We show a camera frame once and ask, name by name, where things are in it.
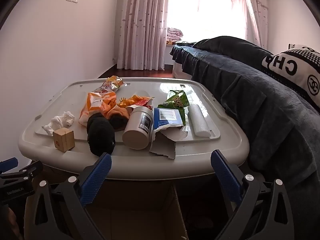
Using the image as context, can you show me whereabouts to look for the white foam roll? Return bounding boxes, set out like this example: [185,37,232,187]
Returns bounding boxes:
[187,104,211,138]

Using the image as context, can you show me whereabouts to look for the torn blue cardboard box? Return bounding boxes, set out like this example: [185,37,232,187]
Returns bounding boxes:
[149,107,189,160]

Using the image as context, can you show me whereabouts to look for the red snack wrapper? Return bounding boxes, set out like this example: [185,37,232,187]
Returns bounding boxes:
[130,94,155,110]

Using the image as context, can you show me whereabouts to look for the brown cardboard box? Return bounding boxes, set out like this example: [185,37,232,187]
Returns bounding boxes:
[82,180,193,240]

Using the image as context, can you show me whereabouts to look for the dark blue bed cover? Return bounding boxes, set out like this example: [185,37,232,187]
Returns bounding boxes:
[170,41,320,240]

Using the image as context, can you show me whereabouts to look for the white plastic tray table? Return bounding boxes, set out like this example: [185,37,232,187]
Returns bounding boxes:
[18,77,250,183]

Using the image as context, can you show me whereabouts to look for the black fleece blanket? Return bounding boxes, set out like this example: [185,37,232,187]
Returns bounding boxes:
[192,36,275,65]

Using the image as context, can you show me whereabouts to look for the yellow dinosaur toy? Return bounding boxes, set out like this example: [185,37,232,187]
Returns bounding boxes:
[117,97,137,108]

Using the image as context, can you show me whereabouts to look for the crumpled white tissue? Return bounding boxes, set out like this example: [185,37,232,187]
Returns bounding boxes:
[42,111,75,133]

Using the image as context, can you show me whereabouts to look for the orange spout pouch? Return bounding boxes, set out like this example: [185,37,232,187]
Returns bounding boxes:
[93,76,124,98]

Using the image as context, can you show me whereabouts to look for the pink patterned curtain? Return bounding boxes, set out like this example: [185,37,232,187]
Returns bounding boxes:
[241,0,269,49]
[116,0,170,70]

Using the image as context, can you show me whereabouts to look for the green snack bag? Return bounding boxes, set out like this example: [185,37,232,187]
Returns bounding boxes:
[157,90,193,125]

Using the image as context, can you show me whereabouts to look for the white bed frame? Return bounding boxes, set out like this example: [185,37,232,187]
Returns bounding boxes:
[173,60,193,80]

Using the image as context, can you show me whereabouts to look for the black sock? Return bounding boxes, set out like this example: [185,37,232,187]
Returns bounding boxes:
[87,113,116,155]

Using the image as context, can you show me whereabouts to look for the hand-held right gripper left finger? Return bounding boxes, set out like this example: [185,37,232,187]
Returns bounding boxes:
[24,153,112,240]

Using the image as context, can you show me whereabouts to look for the white plastic jar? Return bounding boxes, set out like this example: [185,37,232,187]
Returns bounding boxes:
[122,106,154,150]

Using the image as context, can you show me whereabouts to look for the orange sock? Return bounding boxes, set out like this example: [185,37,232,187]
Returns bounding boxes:
[106,106,130,131]

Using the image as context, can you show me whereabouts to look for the folded pink quilts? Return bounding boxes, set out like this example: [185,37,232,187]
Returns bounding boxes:
[166,27,184,46]

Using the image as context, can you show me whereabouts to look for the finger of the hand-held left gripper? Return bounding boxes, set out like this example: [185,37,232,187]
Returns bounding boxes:
[0,160,43,182]
[0,157,19,173]

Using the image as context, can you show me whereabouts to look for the bright window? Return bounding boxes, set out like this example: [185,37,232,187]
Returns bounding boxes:
[167,0,247,42]

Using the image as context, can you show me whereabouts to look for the orange snack bag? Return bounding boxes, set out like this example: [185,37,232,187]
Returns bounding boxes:
[79,92,118,127]

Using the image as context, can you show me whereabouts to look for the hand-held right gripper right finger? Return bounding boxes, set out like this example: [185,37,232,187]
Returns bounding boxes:
[211,149,298,240]

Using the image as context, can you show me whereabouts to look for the wooden block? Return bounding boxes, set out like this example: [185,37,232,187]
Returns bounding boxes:
[52,127,75,152]

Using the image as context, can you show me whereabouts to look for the black and white printed pillow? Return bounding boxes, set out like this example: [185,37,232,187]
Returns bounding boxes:
[261,44,320,105]

